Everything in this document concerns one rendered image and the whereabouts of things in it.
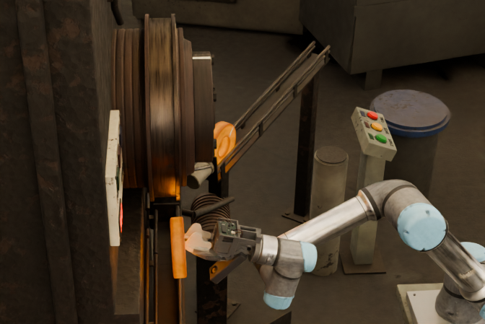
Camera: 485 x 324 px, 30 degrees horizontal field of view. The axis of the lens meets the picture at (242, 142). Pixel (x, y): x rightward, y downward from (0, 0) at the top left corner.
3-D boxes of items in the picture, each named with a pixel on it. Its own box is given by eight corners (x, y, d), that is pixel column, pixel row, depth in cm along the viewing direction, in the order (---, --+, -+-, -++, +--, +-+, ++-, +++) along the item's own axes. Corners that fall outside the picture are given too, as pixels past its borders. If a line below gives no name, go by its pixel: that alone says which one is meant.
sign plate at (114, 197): (110, 246, 192) (105, 177, 182) (115, 174, 213) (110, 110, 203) (120, 246, 192) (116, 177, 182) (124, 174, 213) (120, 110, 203)
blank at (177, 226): (170, 249, 217) (185, 248, 217) (169, 204, 229) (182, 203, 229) (174, 291, 227) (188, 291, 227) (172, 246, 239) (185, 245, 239)
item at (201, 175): (183, 186, 282) (182, 171, 278) (199, 169, 288) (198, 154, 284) (200, 192, 279) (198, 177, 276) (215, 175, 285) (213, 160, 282)
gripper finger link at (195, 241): (178, 224, 224) (214, 230, 226) (172, 242, 227) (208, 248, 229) (178, 232, 221) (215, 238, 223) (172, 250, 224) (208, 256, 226)
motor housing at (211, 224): (193, 353, 309) (192, 231, 279) (191, 308, 327) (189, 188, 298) (231, 351, 310) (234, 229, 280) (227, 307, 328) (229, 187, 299)
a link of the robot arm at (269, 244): (267, 252, 236) (270, 273, 229) (250, 249, 235) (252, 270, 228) (276, 230, 232) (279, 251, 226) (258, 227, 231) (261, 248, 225)
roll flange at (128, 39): (113, 241, 221) (101, 72, 195) (120, 136, 260) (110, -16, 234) (154, 239, 222) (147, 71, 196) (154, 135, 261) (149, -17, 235)
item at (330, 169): (308, 277, 342) (317, 164, 313) (304, 256, 352) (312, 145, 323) (339, 276, 343) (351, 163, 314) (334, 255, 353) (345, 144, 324)
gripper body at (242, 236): (215, 216, 228) (260, 224, 231) (206, 241, 232) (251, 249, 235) (217, 235, 222) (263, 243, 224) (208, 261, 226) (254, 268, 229)
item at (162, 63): (154, 239, 222) (147, 71, 196) (154, 135, 261) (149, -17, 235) (181, 239, 222) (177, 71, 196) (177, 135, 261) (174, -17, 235)
